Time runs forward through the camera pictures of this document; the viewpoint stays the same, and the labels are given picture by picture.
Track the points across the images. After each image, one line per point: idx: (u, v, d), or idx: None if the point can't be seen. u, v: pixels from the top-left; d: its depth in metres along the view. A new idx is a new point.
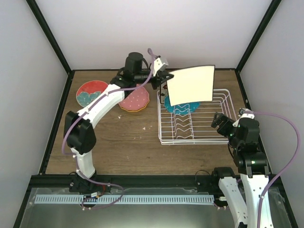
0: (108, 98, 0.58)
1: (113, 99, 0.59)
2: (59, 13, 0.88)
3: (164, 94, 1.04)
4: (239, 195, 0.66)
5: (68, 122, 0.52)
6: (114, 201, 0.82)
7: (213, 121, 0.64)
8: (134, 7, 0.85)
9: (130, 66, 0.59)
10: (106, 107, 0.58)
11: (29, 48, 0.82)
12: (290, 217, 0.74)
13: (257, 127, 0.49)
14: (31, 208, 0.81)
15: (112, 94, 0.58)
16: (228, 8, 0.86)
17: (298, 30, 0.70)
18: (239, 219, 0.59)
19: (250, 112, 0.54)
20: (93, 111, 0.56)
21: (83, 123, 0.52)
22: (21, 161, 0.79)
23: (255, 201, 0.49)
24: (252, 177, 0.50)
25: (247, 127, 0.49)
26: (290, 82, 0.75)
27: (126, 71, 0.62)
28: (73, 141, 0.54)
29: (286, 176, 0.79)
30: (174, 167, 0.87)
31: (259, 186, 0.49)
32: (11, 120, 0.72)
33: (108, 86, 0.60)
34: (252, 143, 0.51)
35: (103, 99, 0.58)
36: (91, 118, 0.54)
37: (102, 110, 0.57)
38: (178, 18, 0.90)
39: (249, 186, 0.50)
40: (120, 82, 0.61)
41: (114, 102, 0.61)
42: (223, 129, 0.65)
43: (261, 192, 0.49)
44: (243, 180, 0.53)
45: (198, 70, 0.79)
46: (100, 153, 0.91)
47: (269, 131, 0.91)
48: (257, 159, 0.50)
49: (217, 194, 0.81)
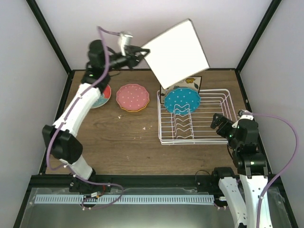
0: (83, 99, 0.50)
1: (90, 99, 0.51)
2: (59, 13, 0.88)
3: (164, 94, 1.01)
4: (239, 195, 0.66)
5: (46, 136, 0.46)
6: (113, 201, 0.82)
7: (213, 122, 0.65)
8: (134, 7, 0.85)
9: (94, 59, 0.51)
10: (83, 110, 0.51)
11: (29, 48, 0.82)
12: (290, 217, 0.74)
13: (256, 128, 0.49)
14: (31, 208, 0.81)
15: (87, 94, 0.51)
16: (228, 8, 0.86)
17: (297, 29, 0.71)
18: (239, 220, 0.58)
19: (249, 113, 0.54)
20: (70, 119, 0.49)
21: (63, 134, 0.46)
22: (21, 161, 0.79)
23: (254, 202, 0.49)
24: (251, 179, 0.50)
25: (246, 128, 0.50)
26: (290, 81, 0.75)
27: (93, 65, 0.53)
28: (57, 154, 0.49)
29: (286, 176, 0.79)
30: (174, 167, 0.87)
31: (258, 186, 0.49)
32: (11, 120, 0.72)
33: (79, 86, 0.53)
34: (251, 144, 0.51)
35: (79, 102, 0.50)
36: (70, 128, 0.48)
37: (80, 114, 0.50)
38: (178, 18, 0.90)
39: (248, 187, 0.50)
40: (92, 79, 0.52)
41: (92, 102, 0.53)
42: (222, 130, 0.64)
43: (260, 193, 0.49)
44: (242, 181, 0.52)
45: (173, 31, 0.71)
46: (100, 153, 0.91)
47: (269, 131, 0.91)
48: (256, 160, 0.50)
49: (217, 194, 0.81)
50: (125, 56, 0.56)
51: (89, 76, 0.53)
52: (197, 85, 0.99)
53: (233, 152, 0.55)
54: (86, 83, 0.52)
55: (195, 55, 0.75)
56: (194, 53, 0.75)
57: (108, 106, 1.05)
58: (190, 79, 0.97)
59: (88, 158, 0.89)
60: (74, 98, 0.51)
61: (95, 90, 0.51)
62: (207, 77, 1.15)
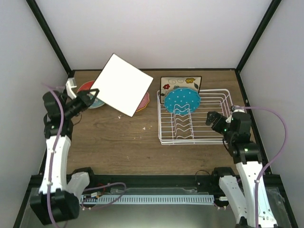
0: (58, 152, 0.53)
1: (63, 150, 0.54)
2: (59, 13, 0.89)
3: (164, 94, 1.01)
4: (239, 191, 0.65)
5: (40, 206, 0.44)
6: (113, 201, 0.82)
7: (207, 119, 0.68)
8: (133, 6, 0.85)
9: (53, 108, 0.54)
10: (62, 162, 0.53)
11: (30, 47, 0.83)
12: (290, 218, 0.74)
13: (248, 119, 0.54)
14: (30, 209, 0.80)
15: (59, 146, 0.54)
16: (228, 8, 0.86)
17: (298, 29, 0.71)
18: (240, 214, 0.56)
19: (241, 107, 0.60)
20: (54, 177, 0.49)
21: (56, 194, 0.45)
22: (21, 161, 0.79)
23: (251, 186, 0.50)
24: (246, 164, 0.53)
25: (239, 119, 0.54)
26: (290, 82, 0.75)
27: (53, 114, 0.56)
28: (60, 217, 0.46)
29: (287, 176, 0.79)
30: (174, 167, 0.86)
31: (253, 172, 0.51)
32: (11, 120, 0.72)
33: (46, 141, 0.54)
34: (245, 134, 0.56)
35: (56, 157, 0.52)
36: (58, 185, 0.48)
37: (61, 167, 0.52)
38: (178, 17, 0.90)
39: (243, 173, 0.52)
40: (55, 128, 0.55)
41: (66, 151, 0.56)
42: (217, 126, 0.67)
43: (256, 177, 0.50)
44: (239, 170, 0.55)
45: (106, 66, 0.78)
46: (100, 153, 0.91)
47: (269, 132, 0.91)
48: (250, 147, 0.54)
49: (217, 194, 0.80)
50: (78, 97, 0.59)
51: (52, 127, 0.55)
52: (197, 85, 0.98)
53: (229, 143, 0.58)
54: (51, 136, 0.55)
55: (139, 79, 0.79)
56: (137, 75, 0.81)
57: (108, 106, 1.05)
58: (190, 80, 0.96)
59: (88, 158, 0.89)
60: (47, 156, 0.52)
61: (63, 138, 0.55)
62: (207, 77, 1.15)
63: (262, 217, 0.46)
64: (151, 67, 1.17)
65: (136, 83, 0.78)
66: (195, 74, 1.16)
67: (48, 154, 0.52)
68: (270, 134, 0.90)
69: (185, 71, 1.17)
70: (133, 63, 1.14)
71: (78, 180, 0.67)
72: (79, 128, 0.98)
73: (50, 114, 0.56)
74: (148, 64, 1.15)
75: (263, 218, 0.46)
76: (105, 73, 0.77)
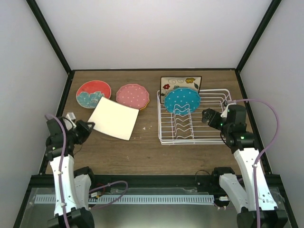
0: (65, 173, 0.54)
1: (69, 169, 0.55)
2: (59, 13, 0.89)
3: (164, 94, 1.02)
4: (239, 186, 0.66)
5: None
6: (113, 201, 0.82)
7: (203, 117, 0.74)
8: (133, 7, 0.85)
9: (55, 128, 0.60)
10: (71, 180, 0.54)
11: (31, 48, 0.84)
12: (290, 217, 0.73)
13: (243, 109, 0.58)
14: (30, 208, 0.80)
15: (64, 166, 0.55)
16: (227, 8, 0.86)
17: (298, 29, 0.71)
18: (241, 204, 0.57)
19: None
20: (67, 198, 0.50)
21: (73, 213, 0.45)
22: (21, 160, 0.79)
23: (250, 172, 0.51)
24: (243, 150, 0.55)
25: (234, 109, 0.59)
26: (290, 81, 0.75)
27: (55, 137, 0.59)
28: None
29: (287, 176, 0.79)
30: (174, 167, 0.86)
31: (251, 158, 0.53)
32: (11, 120, 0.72)
33: (51, 164, 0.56)
34: (241, 124, 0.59)
35: (63, 178, 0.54)
36: (72, 204, 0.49)
37: (71, 186, 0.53)
38: (177, 18, 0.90)
39: (241, 159, 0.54)
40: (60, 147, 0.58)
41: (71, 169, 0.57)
42: (213, 122, 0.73)
43: (253, 162, 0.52)
44: (237, 158, 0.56)
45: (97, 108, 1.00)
46: (100, 153, 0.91)
47: (268, 132, 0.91)
48: (246, 135, 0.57)
49: (217, 194, 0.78)
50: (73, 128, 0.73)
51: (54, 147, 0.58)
52: (197, 85, 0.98)
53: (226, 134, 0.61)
54: (54, 158, 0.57)
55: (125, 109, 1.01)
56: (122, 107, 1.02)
57: None
58: (190, 79, 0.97)
59: (88, 158, 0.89)
60: (55, 178, 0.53)
61: (66, 158, 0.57)
62: (207, 77, 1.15)
63: (262, 199, 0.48)
64: (151, 67, 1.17)
65: (126, 113, 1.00)
66: (195, 74, 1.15)
67: (56, 176, 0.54)
68: (270, 134, 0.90)
69: (185, 71, 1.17)
70: (133, 63, 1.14)
71: (80, 186, 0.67)
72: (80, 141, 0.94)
73: (53, 137, 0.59)
74: (148, 64, 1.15)
75: (263, 201, 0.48)
76: (101, 114, 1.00)
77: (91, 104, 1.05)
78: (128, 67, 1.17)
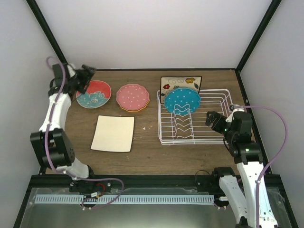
0: (58, 104, 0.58)
1: (63, 104, 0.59)
2: (59, 13, 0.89)
3: (164, 94, 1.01)
4: (239, 191, 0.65)
5: (40, 143, 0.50)
6: (110, 201, 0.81)
7: (207, 119, 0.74)
8: (134, 6, 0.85)
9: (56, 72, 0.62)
10: (62, 113, 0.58)
11: (30, 46, 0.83)
12: (290, 218, 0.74)
13: (249, 118, 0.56)
14: (31, 208, 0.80)
15: (60, 100, 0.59)
16: (227, 8, 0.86)
17: (298, 27, 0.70)
18: (240, 214, 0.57)
19: (240, 107, 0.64)
20: (54, 121, 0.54)
21: (54, 132, 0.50)
22: (21, 160, 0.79)
23: (252, 187, 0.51)
24: (247, 165, 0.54)
25: (240, 118, 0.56)
26: (291, 80, 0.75)
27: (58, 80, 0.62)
28: (56, 161, 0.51)
29: (287, 176, 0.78)
30: (174, 167, 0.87)
31: (254, 173, 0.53)
32: (10, 120, 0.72)
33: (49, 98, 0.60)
34: (246, 134, 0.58)
35: (56, 108, 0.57)
36: (56, 125, 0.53)
37: (61, 116, 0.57)
38: (177, 17, 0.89)
39: (244, 173, 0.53)
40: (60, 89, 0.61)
41: (66, 107, 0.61)
42: (217, 126, 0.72)
43: (256, 178, 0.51)
44: (239, 170, 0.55)
45: (98, 125, 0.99)
46: (100, 153, 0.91)
47: (270, 133, 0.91)
48: (251, 147, 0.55)
49: (217, 194, 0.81)
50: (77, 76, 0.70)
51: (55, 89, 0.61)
52: (197, 85, 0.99)
53: (230, 143, 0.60)
54: (53, 94, 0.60)
55: (124, 121, 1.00)
56: (121, 120, 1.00)
57: (109, 106, 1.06)
58: (190, 79, 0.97)
59: (88, 158, 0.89)
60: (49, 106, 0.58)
61: (63, 96, 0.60)
62: (207, 77, 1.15)
63: (263, 218, 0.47)
64: (151, 67, 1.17)
65: (125, 117, 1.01)
66: (195, 74, 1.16)
67: (50, 105, 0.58)
68: (270, 134, 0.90)
69: (185, 71, 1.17)
70: (133, 63, 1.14)
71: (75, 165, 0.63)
72: (79, 145, 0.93)
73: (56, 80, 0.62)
74: (148, 64, 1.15)
75: (264, 219, 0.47)
76: (103, 129, 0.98)
77: (91, 104, 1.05)
78: (128, 67, 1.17)
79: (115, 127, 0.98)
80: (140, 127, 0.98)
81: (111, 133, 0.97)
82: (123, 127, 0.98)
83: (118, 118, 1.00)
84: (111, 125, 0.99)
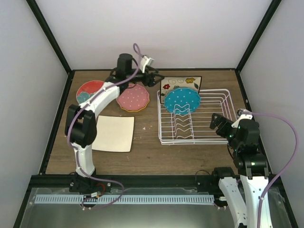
0: (106, 91, 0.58)
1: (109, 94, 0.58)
2: (59, 13, 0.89)
3: (164, 94, 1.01)
4: (239, 195, 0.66)
5: (71, 115, 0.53)
6: (113, 201, 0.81)
7: (212, 122, 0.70)
8: (135, 6, 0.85)
9: (121, 65, 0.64)
10: (105, 100, 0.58)
11: (30, 46, 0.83)
12: (290, 218, 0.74)
13: (256, 128, 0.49)
14: (31, 208, 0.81)
15: (109, 89, 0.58)
16: (228, 8, 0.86)
17: (298, 28, 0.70)
18: (239, 220, 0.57)
19: (248, 112, 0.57)
20: (93, 104, 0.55)
21: (87, 114, 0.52)
22: (21, 160, 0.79)
23: (255, 203, 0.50)
24: (251, 179, 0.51)
25: (246, 129, 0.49)
26: (291, 80, 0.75)
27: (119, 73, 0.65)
28: (74, 137, 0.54)
29: (287, 176, 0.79)
30: (174, 167, 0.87)
31: (259, 187, 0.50)
32: (10, 120, 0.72)
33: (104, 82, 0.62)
34: (252, 145, 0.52)
35: (102, 94, 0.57)
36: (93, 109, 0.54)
37: (102, 103, 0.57)
38: (177, 17, 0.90)
39: (248, 187, 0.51)
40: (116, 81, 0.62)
41: (111, 98, 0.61)
42: (222, 130, 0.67)
43: (261, 194, 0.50)
44: (242, 181, 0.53)
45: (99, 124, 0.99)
46: (100, 153, 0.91)
47: (270, 133, 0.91)
48: (256, 161, 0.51)
49: (217, 194, 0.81)
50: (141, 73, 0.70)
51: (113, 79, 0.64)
52: (197, 85, 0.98)
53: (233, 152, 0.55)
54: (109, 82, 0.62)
55: (124, 121, 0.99)
56: (122, 120, 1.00)
57: (109, 106, 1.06)
58: (190, 79, 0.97)
59: None
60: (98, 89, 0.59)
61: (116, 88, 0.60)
62: (207, 77, 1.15)
63: None
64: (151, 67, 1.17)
65: (125, 117, 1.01)
66: (195, 74, 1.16)
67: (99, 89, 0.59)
68: (270, 134, 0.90)
69: (185, 71, 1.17)
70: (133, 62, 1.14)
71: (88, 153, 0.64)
72: None
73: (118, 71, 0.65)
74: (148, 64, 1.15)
75: None
76: (103, 129, 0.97)
77: None
78: None
79: (115, 127, 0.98)
80: (140, 127, 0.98)
81: (111, 133, 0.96)
82: (123, 127, 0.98)
83: (119, 118, 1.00)
84: (111, 125, 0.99)
